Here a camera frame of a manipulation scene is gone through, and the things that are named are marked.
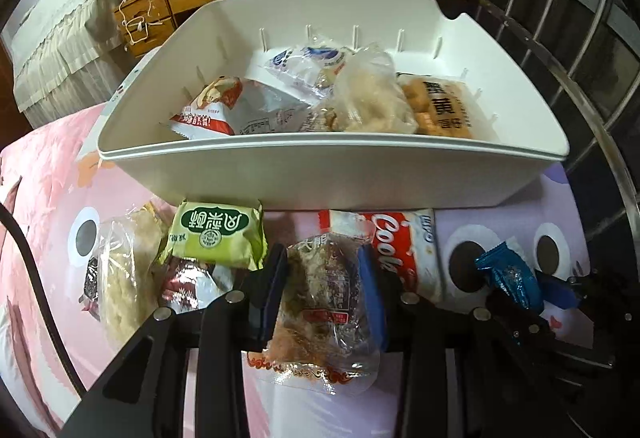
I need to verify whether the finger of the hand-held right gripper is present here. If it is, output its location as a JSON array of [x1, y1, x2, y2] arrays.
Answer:
[[487, 290, 557, 345], [538, 273, 584, 312]]

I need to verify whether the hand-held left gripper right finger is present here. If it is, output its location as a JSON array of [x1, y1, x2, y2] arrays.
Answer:
[[356, 243, 541, 438]]

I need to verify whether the steel window guard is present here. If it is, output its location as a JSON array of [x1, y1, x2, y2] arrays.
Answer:
[[470, 0, 640, 239]]

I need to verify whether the white plastic storage bin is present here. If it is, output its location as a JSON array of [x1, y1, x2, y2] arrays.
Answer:
[[96, 0, 571, 211]]

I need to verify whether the clear pale puffed snack bag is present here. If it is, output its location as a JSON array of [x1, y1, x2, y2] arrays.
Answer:
[[320, 43, 421, 134]]

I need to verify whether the white blueberry bun packet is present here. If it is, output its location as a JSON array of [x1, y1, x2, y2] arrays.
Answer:
[[264, 43, 356, 99]]

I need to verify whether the black cable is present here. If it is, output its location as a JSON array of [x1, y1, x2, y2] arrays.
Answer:
[[0, 205, 86, 394]]

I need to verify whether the clear rice cracker packet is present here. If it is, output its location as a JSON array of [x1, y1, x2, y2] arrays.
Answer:
[[80, 203, 171, 349]]

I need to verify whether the green snack packet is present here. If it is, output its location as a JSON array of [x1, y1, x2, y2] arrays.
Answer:
[[157, 199, 268, 271]]

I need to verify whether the red white cookie packet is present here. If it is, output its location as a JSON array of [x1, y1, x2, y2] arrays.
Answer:
[[317, 208, 446, 304]]

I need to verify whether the white lace cloth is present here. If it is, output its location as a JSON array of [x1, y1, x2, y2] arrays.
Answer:
[[11, 0, 136, 129]]

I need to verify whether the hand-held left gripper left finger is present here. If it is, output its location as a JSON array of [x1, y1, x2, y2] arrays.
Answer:
[[60, 243, 290, 438]]

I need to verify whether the egg yolk snack tray packet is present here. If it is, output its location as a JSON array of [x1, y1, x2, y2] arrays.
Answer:
[[397, 73, 476, 139]]

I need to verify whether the blue snack packet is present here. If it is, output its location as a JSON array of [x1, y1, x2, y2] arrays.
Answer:
[[474, 241, 546, 314]]

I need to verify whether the dark red snack packet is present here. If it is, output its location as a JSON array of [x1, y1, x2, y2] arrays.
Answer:
[[157, 255, 236, 316]]

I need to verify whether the apple print snack packet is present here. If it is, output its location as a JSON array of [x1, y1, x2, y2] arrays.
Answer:
[[167, 76, 246, 139]]

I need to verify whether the white charger cable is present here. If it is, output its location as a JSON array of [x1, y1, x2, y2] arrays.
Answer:
[[117, 0, 166, 46]]

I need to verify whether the clear meat floss packet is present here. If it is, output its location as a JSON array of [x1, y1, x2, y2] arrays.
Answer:
[[245, 235, 388, 394]]

